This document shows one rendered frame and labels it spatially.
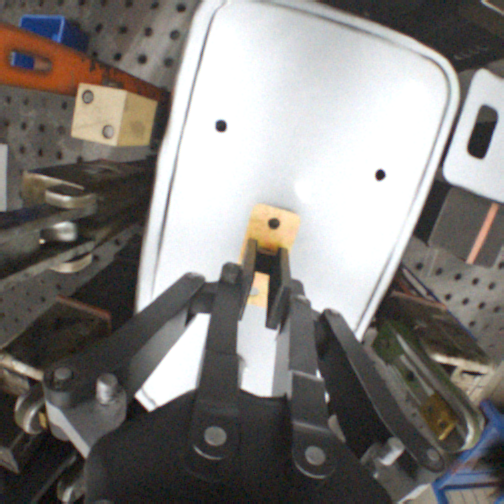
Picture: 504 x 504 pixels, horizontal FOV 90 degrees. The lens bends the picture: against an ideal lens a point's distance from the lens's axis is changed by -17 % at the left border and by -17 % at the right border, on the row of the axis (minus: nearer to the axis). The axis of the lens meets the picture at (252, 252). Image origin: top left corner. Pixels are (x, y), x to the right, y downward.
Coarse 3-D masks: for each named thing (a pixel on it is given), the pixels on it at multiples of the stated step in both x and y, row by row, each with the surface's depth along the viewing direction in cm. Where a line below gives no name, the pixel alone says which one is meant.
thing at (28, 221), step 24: (0, 216) 14; (24, 216) 15; (48, 216) 16; (72, 216) 18; (0, 240) 13; (24, 240) 15; (48, 240) 19; (0, 264) 14; (24, 264) 15; (48, 264) 17; (0, 288) 13
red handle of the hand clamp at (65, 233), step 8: (64, 224) 18; (72, 224) 18; (40, 232) 18; (48, 232) 18; (56, 232) 18; (64, 232) 18; (72, 232) 19; (56, 240) 18; (64, 240) 19; (72, 240) 19
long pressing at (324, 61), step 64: (256, 0) 19; (192, 64) 20; (256, 64) 20; (320, 64) 20; (384, 64) 20; (448, 64) 19; (192, 128) 22; (256, 128) 22; (320, 128) 22; (384, 128) 21; (448, 128) 21; (192, 192) 24; (256, 192) 24; (320, 192) 23; (384, 192) 23; (192, 256) 26; (320, 256) 25; (384, 256) 25; (256, 320) 28; (192, 384) 31; (256, 384) 30
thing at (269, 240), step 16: (256, 208) 23; (272, 208) 22; (256, 224) 23; (288, 224) 23; (272, 240) 23; (288, 240) 23; (240, 256) 24; (272, 256) 23; (256, 272) 24; (256, 304) 25
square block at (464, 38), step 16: (432, 0) 23; (448, 0) 19; (464, 0) 16; (480, 0) 15; (496, 0) 14; (400, 16) 31; (416, 16) 26; (432, 16) 22; (448, 16) 19; (464, 16) 17; (480, 16) 16; (496, 16) 15; (416, 32) 26; (432, 32) 22; (448, 32) 21; (464, 32) 20; (480, 32) 19; (496, 32) 17; (448, 48) 24; (464, 48) 22; (480, 48) 21; (496, 48) 20; (464, 64) 25; (480, 64) 24
